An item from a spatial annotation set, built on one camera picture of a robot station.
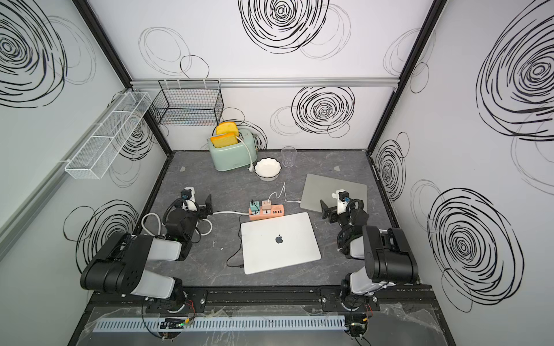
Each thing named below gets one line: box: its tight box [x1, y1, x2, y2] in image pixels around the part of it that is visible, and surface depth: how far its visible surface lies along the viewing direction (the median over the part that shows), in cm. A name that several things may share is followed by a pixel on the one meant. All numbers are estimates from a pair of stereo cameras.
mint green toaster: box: [206, 129, 258, 172], surface depth 106 cm
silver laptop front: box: [240, 211, 322, 275], surface depth 88 cm
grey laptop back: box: [300, 173, 368, 209], surface depth 108 cm
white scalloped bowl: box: [253, 157, 283, 182], surface depth 111 cm
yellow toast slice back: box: [216, 121, 239, 137], surface depth 104 cm
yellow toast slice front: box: [209, 132, 239, 148], surface depth 100 cm
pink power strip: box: [248, 203, 285, 222], surface depth 95 cm
